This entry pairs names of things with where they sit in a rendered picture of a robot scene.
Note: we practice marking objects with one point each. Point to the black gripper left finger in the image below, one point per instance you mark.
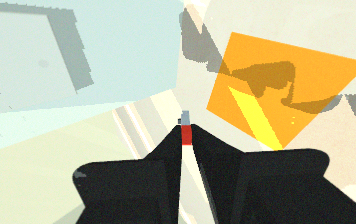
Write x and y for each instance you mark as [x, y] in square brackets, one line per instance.
[156, 175]

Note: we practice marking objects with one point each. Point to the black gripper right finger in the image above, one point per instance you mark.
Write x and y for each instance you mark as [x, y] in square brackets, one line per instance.
[226, 170]

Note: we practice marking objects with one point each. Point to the orange flat square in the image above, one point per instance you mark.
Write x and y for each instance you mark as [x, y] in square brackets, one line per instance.
[272, 90]

